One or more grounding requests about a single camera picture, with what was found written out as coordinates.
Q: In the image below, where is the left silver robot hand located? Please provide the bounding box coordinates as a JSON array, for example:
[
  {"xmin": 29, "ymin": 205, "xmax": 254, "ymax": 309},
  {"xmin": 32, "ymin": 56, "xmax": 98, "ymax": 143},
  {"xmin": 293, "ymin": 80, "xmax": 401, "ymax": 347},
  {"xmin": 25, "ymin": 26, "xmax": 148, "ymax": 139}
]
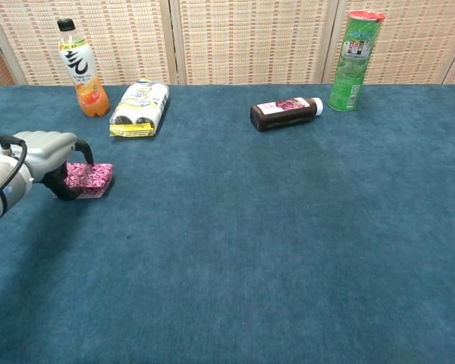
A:
[{"xmin": 0, "ymin": 130, "xmax": 94, "ymax": 202}]

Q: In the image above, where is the orange drink bottle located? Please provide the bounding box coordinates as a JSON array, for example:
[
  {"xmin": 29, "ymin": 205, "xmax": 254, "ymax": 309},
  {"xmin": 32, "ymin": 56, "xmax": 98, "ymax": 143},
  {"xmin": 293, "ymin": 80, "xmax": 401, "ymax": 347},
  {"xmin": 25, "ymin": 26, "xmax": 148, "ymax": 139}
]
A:
[{"xmin": 56, "ymin": 17, "xmax": 111, "ymax": 118}]

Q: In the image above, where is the yellow snack package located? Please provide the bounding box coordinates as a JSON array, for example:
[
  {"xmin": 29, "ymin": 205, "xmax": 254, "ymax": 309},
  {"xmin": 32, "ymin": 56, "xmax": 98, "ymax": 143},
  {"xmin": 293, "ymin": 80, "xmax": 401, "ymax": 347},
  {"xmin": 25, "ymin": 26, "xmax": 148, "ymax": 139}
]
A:
[{"xmin": 108, "ymin": 77, "xmax": 171, "ymax": 140}]

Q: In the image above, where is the blue felt desk mat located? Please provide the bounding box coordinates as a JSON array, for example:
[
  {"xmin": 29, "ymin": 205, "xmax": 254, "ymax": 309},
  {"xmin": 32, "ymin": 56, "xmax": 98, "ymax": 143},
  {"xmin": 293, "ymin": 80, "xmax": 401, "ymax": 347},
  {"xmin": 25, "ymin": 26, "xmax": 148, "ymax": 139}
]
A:
[{"xmin": 0, "ymin": 83, "xmax": 455, "ymax": 364}]

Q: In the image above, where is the dark juice bottle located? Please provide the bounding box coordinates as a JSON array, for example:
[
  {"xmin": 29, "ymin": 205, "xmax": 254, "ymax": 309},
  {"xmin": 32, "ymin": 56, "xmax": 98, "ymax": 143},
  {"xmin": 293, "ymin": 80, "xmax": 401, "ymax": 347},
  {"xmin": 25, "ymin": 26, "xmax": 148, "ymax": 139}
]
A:
[{"xmin": 249, "ymin": 96, "xmax": 325, "ymax": 133}]

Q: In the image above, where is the green chips can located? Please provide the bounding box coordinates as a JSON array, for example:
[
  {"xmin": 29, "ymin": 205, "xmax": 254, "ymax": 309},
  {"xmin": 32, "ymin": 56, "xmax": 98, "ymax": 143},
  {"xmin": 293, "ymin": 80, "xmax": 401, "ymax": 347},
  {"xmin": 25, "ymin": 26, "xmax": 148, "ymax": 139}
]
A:
[{"xmin": 328, "ymin": 10, "xmax": 387, "ymax": 113}]

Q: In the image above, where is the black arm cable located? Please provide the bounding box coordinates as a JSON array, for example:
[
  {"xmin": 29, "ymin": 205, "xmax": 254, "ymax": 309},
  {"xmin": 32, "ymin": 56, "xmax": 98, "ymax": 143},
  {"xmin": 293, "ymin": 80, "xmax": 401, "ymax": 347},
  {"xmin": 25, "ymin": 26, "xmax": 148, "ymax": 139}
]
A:
[{"xmin": 0, "ymin": 134, "xmax": 29, "ymax": 213}]

